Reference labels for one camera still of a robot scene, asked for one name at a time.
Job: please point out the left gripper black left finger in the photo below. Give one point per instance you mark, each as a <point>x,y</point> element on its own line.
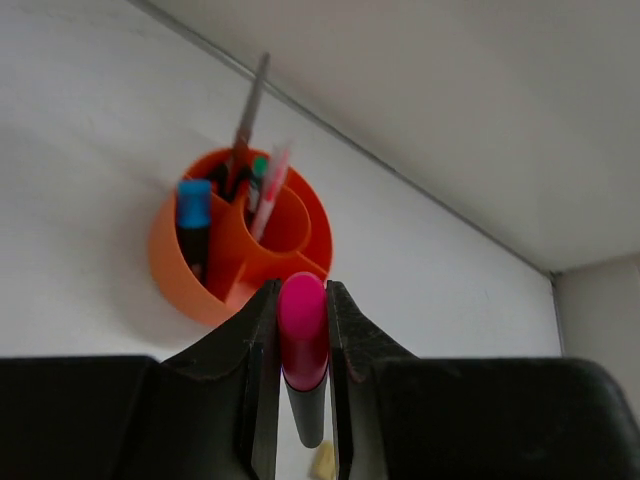
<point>208,412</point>

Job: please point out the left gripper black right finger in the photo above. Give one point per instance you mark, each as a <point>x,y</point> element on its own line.
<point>399,416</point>

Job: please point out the small tan eraser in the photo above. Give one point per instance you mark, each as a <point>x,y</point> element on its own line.
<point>323,466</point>

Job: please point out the pink cap black highlighter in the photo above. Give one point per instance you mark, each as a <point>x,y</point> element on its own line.
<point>302,320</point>

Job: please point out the blue cap black highlighter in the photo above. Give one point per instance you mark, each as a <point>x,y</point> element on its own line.
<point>193,224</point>

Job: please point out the black handled scissors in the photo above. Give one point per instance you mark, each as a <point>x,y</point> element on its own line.
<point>227,175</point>

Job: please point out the black pen green end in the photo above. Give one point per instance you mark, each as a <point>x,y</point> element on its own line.
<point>258,174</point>

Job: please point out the pink transparent pen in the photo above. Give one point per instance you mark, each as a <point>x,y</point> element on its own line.
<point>276,173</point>

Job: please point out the orange round divided container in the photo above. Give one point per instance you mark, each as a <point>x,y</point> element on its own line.
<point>296,238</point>

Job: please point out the aluminium rail right side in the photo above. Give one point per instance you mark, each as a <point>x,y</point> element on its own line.
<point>554,279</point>

